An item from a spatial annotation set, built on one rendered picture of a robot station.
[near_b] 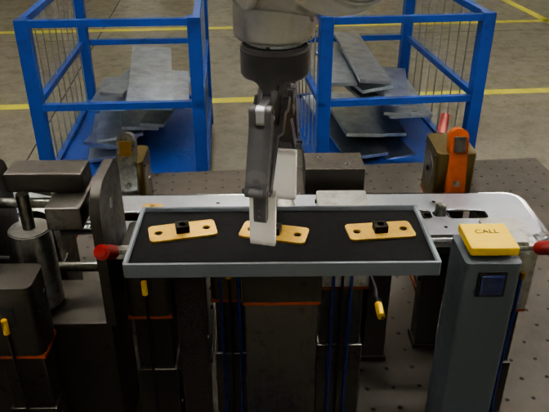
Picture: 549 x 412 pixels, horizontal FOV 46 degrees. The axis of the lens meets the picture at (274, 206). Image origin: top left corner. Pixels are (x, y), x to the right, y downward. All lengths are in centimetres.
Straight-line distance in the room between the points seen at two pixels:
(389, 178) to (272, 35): 138
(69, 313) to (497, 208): 77
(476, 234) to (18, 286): 60
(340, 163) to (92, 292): 55
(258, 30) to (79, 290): 58
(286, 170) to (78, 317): 40
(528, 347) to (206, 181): 104
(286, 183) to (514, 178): 136
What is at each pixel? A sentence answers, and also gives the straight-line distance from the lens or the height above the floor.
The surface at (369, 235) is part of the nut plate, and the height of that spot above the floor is 116.
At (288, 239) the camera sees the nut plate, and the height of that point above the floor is 116.
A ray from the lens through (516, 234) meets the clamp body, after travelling 106.
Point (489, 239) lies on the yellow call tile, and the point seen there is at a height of 116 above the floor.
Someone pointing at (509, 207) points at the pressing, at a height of 100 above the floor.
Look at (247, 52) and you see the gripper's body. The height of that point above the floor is 140.
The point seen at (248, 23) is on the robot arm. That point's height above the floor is 143.
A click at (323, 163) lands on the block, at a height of 103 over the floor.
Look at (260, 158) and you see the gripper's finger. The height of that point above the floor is 130.
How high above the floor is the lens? 158
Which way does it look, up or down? 29 degrees down
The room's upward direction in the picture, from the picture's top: straight up
